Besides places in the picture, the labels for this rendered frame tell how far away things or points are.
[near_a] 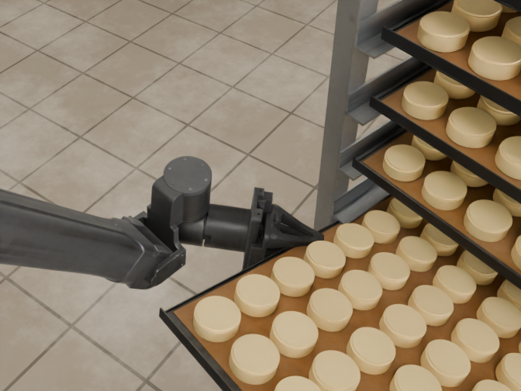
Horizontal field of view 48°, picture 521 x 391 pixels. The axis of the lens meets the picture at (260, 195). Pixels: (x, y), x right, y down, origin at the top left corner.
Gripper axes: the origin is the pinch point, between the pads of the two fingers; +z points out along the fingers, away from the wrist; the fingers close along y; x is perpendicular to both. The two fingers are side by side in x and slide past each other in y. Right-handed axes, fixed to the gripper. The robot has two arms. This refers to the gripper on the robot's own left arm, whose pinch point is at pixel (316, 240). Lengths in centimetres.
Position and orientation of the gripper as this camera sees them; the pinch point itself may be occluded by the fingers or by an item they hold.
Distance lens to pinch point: 77.7
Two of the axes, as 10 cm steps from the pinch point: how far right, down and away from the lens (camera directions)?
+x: -0.6, 6.3, -7.7
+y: -1.3, 7.6, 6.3
